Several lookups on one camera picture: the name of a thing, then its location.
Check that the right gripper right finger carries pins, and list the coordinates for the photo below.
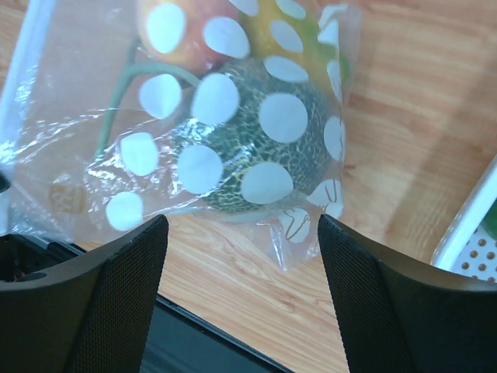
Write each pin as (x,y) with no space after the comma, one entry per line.
(398,314)

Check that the polka dot zip bag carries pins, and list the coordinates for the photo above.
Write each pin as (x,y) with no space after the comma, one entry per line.
(87,118)

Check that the green bell pepper toy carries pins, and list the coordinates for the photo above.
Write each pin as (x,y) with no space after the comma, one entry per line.
(489,222)

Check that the red apple toy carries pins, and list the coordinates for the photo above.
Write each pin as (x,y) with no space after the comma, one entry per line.
(172,32)

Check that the white plastic basket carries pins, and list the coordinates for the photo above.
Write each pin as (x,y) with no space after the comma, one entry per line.
(466,247)

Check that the yellow green pepper toy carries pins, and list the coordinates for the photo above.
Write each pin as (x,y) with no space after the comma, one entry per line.
(288,29)

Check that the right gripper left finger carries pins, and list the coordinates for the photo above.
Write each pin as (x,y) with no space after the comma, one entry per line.
(91,313)

